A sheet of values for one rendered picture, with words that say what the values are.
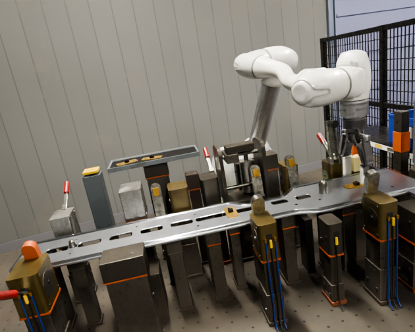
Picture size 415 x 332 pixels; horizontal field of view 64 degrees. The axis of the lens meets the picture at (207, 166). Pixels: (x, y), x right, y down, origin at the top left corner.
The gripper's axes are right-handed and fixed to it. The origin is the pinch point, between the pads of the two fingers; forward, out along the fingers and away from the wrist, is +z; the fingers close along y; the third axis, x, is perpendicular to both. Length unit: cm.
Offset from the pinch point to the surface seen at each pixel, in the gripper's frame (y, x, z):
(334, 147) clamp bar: -14.5, 0.6, -5.9
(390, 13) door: -292, 233, -70
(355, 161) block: -10.7, 6.7, 0.0
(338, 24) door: -281, 158, -66
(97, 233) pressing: -6, -92, 5
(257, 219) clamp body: 18.2, -42.1, 0.2
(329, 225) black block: 20.5, -21.4, 5.9
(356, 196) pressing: 8.6, -5.4, 4.7
